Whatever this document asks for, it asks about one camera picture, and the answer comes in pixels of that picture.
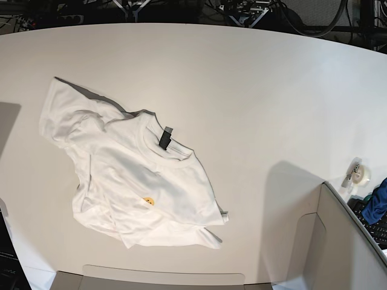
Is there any black keyboard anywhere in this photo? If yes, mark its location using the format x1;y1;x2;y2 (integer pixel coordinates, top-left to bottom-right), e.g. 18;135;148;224
347;198;386;250

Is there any white printed t-shirt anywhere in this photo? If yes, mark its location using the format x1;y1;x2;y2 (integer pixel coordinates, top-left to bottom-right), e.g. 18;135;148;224
39;78;229;250

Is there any grey cardboard box right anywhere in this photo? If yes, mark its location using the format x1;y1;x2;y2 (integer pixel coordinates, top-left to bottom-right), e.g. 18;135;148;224
271;182;386;289

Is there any grey cardboard box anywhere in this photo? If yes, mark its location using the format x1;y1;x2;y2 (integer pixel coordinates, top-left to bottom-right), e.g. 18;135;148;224
51;265;273;289
271;182;386;289

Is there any clear tape roll dispenser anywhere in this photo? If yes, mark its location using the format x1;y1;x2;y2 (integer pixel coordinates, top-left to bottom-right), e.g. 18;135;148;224
341;157;371;194

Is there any blue cloth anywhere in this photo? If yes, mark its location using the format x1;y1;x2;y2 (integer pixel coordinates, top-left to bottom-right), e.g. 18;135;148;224
362;178;387;225

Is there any grey cardboard box bottom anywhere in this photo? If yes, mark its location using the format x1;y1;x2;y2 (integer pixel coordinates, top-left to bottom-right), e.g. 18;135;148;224
51;265;273;289

